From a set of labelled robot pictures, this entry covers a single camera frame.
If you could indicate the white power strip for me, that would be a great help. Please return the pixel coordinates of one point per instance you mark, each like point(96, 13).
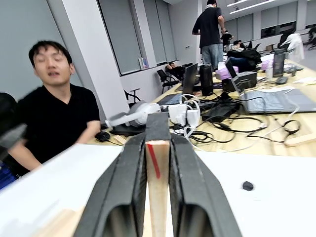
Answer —
point(179, 112)

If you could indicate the clear bottle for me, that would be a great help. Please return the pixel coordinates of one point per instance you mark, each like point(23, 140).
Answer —
point(269, 71)

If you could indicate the person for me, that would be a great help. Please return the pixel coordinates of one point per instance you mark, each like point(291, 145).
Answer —
point(56, 111)
point(209, 27)
point(243, 58)

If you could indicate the black chair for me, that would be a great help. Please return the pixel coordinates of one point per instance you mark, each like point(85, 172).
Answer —
point(133, 95)
point(166, 79)

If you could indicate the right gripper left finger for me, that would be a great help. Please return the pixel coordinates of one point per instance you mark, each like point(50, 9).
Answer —
point(123, 187)

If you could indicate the grey laptop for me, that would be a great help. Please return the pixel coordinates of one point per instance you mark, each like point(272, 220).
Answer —
point(274, 101)

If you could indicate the black speaker box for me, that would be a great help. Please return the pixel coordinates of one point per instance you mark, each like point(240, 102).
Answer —
point(206, 80)

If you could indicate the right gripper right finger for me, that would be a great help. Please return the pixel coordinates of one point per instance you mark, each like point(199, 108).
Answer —
point(190, 187)

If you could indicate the purple tissue box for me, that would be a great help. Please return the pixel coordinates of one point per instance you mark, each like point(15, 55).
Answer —
point(223, 73)

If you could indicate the white headset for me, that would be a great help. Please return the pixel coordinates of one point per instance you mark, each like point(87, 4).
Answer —
point(140, 112)

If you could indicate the wooden bar with black cap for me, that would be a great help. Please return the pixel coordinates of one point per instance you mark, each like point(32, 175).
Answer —
point(158, 197)

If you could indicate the black power adapter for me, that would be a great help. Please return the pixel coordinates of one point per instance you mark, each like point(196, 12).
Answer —
point(218, 113)

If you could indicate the black screen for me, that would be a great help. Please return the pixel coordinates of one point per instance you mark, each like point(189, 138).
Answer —
point(190, 77)

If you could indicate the black computer mouse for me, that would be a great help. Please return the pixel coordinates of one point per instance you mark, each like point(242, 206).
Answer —
point(103, 136)

